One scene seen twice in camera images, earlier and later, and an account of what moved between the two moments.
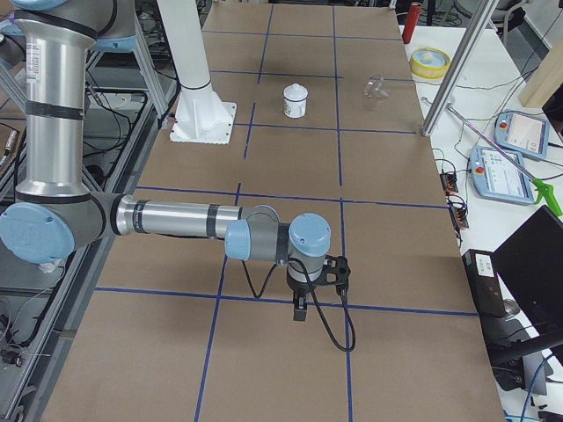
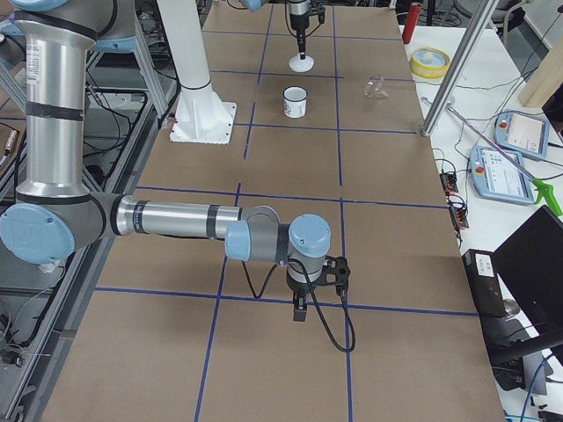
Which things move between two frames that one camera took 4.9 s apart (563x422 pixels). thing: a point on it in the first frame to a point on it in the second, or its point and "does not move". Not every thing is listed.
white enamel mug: [295, 108] does not move
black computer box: [485, 283] does not move
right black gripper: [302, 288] does not move
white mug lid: [296, 92] to [301, 65]
